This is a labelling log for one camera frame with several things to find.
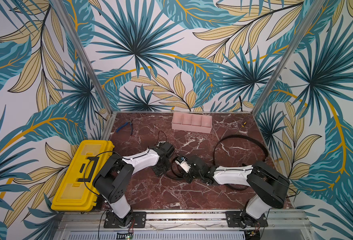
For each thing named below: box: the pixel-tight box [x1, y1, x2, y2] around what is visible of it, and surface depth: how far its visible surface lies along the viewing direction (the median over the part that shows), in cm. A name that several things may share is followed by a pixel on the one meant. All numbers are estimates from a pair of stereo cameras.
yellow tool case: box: [51, 140, 115, 212], surface depth 68 cm
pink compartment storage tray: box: [171, 112, 213, 134], surface depth 116 cm
